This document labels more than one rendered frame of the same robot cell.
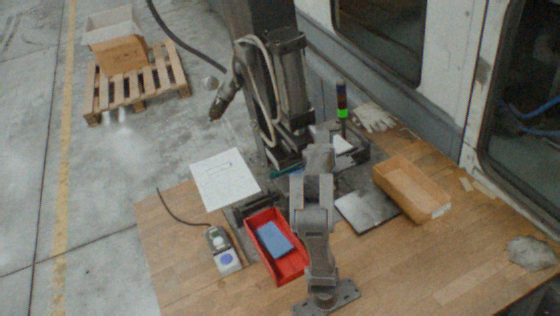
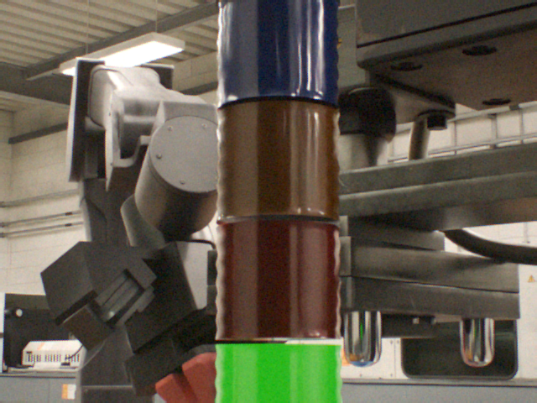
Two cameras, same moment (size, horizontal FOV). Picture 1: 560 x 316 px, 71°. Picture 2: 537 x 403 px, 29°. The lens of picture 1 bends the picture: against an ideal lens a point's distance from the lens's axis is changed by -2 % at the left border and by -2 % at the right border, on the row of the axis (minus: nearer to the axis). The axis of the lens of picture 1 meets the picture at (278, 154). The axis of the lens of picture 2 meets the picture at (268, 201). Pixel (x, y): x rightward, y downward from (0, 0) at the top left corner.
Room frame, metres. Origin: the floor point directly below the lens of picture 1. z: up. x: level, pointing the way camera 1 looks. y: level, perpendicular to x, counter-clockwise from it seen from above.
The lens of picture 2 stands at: (1.49, -0.43, 1.08)
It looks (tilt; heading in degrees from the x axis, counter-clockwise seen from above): 9 degrees up; 149
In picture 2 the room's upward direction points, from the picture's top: straight up
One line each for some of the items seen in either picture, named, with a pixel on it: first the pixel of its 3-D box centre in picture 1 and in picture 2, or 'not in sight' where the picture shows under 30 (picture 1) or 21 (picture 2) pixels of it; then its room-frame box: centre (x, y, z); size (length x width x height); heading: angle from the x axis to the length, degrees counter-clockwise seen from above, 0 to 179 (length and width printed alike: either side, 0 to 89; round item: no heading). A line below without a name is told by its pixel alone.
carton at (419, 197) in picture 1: (409, 187); not in sight; (0.91, -0.41, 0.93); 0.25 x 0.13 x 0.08; 18
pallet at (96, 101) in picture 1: (134, 77); not in sight; (3.93, 1.33, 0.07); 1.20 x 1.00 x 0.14; 12
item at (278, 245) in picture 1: (273, 238); not in sight; (0.82, 0.07, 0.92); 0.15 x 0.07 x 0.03; 25
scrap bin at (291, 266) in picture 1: (276, 244); not in sight; (0.79, 0.06, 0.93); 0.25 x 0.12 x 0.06; 18
